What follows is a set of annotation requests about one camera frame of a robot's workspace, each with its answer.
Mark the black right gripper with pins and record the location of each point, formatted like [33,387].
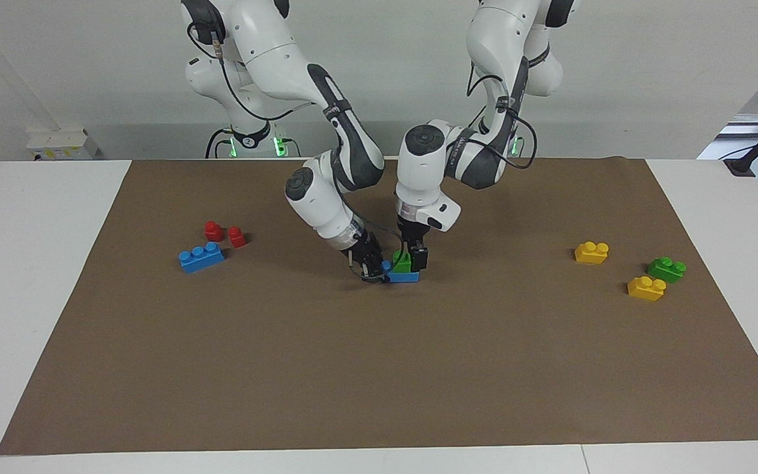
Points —
[364,249]

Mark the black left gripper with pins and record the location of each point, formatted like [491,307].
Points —
[413,236]

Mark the green two-stud toy block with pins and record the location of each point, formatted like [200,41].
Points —
[666,270]
[403,263]

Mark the blue three-stud toy block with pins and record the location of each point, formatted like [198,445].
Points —
[406,276]
[201,258]

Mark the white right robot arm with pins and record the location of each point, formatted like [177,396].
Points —
[274,52]

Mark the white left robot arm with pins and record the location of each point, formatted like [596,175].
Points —
[504,39]

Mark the red single-stud toy block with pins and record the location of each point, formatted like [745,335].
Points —
[213,231]
[237,237]

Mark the yellow two-stud toy block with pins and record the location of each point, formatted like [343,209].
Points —
[591,253]
[646,289]

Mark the brown paper table mat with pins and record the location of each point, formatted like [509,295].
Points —
[353,368]

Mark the white wall power box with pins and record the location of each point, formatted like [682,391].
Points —
[63,145]

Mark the white wall conduit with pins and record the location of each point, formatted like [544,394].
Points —
[7,69]

